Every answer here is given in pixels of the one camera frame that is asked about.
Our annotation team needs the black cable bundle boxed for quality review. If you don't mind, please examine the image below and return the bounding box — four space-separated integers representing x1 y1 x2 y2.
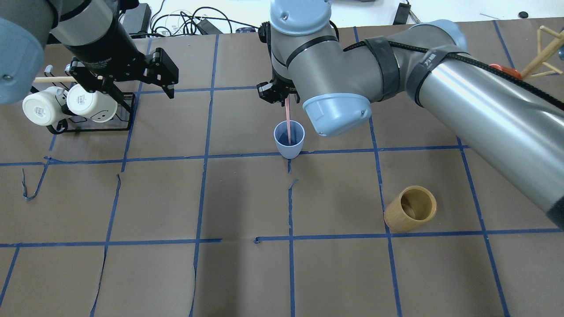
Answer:
150 0 269 37

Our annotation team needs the white mug outer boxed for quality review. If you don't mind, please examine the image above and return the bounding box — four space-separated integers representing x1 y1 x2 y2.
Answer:
22 86 70 126

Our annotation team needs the wooden mug tree stand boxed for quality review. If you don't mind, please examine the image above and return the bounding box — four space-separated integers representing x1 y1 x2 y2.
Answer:
520 26 564 80

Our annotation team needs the pink chopstick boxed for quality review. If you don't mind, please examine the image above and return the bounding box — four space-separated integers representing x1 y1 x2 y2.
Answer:
284 96 292 146

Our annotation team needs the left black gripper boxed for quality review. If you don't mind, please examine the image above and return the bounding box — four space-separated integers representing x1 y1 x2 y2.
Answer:
65 44 179 111

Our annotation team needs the black wire mug rack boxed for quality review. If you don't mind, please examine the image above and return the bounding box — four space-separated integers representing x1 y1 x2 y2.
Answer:
46 61 135 135

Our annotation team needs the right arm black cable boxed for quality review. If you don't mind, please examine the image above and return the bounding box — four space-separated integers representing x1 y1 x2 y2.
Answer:
344 37 564 111

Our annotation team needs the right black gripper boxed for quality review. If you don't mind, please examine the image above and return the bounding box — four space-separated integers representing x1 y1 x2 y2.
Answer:
256 77 301 104

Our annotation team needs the orange mug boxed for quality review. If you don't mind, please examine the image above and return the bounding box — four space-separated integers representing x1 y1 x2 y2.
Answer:
489 63 522 80

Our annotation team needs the white mug with face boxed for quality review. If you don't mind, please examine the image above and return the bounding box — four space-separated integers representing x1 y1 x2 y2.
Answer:
66 85 118 123

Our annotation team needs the light blue plastic cup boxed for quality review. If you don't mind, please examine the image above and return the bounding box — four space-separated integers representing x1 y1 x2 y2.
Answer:
273 120 305 160

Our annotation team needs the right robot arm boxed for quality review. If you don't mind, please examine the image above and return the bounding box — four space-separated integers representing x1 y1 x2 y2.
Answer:
256 0 564 228

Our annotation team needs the black power brick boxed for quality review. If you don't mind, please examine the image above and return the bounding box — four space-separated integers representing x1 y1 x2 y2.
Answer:
119 3 151 38

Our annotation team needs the bamboo cylinder holder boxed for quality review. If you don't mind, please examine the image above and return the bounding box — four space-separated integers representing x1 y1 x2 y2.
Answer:
383 185 438 233

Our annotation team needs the black power adapter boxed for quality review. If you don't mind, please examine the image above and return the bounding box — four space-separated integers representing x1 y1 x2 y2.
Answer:
393 2 411 25

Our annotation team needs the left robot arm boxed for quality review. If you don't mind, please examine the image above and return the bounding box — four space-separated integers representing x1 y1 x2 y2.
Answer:
0 0 179 105

